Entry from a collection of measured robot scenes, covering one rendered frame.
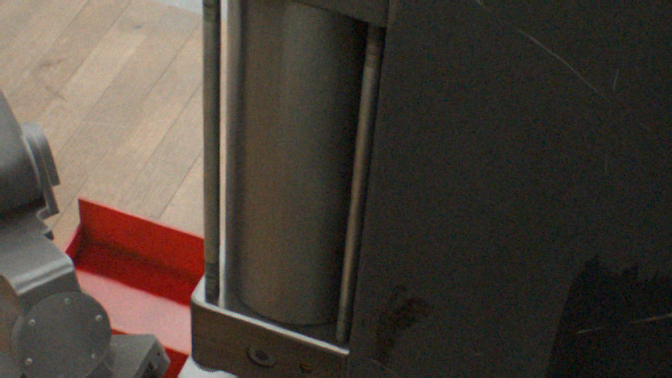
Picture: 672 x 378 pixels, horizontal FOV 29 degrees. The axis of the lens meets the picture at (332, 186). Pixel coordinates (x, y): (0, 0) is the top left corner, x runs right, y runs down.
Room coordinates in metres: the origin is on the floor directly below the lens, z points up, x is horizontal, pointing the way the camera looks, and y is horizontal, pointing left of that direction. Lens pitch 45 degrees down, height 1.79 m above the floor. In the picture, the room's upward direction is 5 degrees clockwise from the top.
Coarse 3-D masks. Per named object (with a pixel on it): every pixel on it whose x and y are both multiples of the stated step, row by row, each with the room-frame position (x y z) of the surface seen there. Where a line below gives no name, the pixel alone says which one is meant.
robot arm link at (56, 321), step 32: (32, 128) 0.56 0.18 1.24; (0, 224) 0.52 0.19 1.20; (32, 224) 0.52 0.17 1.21; (0, 256) 0.48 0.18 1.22; (32, 256) 0.48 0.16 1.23; (64, 256) 0.47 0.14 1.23; (0, 288) 0.47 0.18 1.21; (32, 288) 0.45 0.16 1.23; (64, 288) 0.46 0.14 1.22; (0, 320) 0.45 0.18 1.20; (32, 320) 0.44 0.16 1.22; (64, 320) 0.45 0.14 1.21; (96, 320) 0.46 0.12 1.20; (32, 352) 0.43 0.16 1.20; (64, 352) 0.44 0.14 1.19; (96, 352) 0.45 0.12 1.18
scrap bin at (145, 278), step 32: (96, 224) 0.77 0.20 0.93; (128, 224) 0.76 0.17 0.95; (160, 224) 0.75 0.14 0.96; (96, 256) 0.76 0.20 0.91; (128, 256) 0.76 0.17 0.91; (160, 256) 0.75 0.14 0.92; (192, 256) 0.74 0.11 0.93; (96, 288) 0.72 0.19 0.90; (128, 288) 0.72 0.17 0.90; (160, 288) 0.73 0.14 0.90; (192, 288) 0.73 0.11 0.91; (128, 320) 0.69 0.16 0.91; (160, 320) 0.69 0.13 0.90
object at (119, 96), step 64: (0, 0) 1.11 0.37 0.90; (64, 0) 1.12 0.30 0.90; (128, 0) 1.12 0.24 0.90; (0, 64) 1.00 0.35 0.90; (64, 64) 1.01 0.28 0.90; (128, 64) 1.02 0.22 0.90; (192, 64) 1.03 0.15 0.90; (64, 128) 0.92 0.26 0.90; (128, 128) 0.93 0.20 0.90; (192, 128) 0.94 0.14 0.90; (64, 192) 0.83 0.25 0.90; (128, 192) 0.84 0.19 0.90; (192, 192) 0.85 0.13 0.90
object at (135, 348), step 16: (112, 336) 0.53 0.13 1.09; (128, 336) 0.53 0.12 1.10; (144, 336) 0.52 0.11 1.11; (112, 352) 0.51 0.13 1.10; (128, 352) 0.51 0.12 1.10; (144, 352) 0.51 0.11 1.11; (160, 352) 0.51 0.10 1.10; (112, 368) 0.50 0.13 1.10; (128, 368) 0.49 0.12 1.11; (144, 368) 0.50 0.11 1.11
